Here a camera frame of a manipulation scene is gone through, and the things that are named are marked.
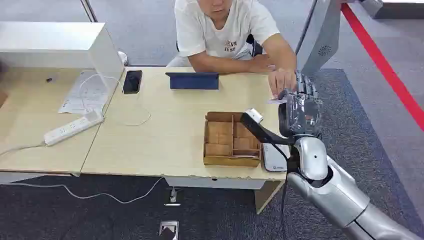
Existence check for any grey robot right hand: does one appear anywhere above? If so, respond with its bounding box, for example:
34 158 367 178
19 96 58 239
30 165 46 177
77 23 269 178
277 70 325 139

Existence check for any person's left hand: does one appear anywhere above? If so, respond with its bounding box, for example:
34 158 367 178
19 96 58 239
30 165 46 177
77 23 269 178
267 67 298 100

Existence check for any person's hand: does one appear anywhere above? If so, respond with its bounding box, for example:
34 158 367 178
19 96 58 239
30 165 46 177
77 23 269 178
267 67 298 100
249 53 277 74

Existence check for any white flat device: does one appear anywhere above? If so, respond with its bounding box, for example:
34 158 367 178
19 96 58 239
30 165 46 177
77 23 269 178
262 142 292 173

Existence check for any person's right hand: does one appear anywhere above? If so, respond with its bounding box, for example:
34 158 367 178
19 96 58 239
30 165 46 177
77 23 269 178
249 53 277 74

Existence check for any grey panel with speaker grille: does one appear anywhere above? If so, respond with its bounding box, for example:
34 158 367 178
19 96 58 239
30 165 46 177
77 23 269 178
295 0 342 77

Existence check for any dark chair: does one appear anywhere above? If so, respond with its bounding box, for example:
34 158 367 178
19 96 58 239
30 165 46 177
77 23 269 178
245 33 265 58

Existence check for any wooden card box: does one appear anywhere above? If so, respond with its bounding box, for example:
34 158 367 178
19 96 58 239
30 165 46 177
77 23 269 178
202 111 263 169

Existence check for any person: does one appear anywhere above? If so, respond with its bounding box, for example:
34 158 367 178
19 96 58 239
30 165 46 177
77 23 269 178
166 0 298 100

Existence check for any blue tablet case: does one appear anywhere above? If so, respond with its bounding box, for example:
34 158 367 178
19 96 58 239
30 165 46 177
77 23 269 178
165 72 221 91

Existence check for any grey stand base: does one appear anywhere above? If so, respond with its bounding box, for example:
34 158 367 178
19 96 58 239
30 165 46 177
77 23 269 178
358 0 424 20

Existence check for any black smartphone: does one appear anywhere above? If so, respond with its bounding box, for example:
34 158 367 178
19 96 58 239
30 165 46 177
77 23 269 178
122 69 144 95

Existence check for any metal floor socket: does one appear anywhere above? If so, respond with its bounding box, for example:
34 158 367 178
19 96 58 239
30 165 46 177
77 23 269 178
158 220 180 240

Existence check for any white round object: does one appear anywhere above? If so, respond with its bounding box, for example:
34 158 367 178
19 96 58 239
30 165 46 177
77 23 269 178
116 50 129 66

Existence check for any white paper sheet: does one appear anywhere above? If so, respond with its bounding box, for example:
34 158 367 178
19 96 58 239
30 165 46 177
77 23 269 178
58 70 112 116

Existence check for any white power strip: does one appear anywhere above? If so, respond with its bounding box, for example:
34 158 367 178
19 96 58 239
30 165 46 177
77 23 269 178
43 110 105 147

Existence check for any grey metal pole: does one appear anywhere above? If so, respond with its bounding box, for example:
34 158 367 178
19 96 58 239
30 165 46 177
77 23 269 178
79 0 99 23

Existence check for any white desk cabinet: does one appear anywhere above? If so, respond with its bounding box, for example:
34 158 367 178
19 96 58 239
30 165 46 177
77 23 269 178
0 21 125 92

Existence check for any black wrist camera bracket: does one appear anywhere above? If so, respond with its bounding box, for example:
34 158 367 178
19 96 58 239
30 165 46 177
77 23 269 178
239 112 295 147

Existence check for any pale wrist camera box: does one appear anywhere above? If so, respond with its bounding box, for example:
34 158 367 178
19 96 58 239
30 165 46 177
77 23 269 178
245 108 265 124

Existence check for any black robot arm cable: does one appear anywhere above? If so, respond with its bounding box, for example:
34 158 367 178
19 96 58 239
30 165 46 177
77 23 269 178
270 142 292 240

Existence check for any metal floor bracket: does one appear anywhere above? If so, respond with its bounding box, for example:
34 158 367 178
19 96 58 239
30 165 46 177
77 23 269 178
163 186 182 207

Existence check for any white thin cable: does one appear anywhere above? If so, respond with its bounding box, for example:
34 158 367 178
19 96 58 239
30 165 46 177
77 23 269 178
78 73 153 127

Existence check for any white floor cable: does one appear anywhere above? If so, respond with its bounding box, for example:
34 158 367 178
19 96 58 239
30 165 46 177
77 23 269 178
0 176 166 205

